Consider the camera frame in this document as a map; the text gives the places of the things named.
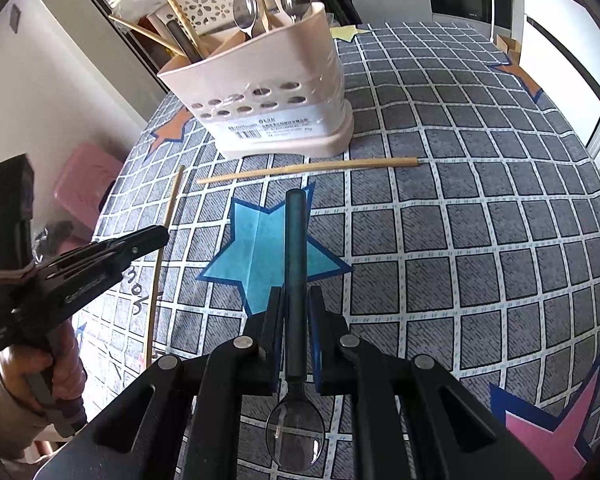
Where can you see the white refrigerator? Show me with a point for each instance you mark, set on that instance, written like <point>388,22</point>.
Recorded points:
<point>570,20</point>

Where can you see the wooden chopstick blue patterned end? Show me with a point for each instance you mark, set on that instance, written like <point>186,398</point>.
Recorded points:
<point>145,34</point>

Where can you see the small cardboard box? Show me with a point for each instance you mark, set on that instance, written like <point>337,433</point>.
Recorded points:
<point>508,50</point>

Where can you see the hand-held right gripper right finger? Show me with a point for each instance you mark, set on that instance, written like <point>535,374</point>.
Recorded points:
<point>317,340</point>

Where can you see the beige floral cutout basket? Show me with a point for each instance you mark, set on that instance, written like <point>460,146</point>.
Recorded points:
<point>205,0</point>

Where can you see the person's left hand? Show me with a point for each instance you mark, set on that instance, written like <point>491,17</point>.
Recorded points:
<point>70,365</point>

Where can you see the dark plastic bag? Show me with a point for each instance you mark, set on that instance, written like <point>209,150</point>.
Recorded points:
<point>55,237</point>

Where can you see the beige plastic utensil holder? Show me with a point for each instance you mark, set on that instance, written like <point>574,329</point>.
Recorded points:
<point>280,85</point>

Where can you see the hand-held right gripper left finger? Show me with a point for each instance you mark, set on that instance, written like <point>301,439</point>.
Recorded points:
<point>279,330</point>

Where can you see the grey wall switch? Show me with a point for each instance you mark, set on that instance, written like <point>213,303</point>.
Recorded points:
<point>16,19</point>

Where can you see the pink plastic stool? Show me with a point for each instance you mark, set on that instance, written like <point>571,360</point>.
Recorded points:
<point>87,185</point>

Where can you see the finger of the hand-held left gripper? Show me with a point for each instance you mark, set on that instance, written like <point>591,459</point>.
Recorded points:
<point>140,242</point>

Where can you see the grey checked tablecloth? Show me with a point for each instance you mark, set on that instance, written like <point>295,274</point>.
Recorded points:
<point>480,210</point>

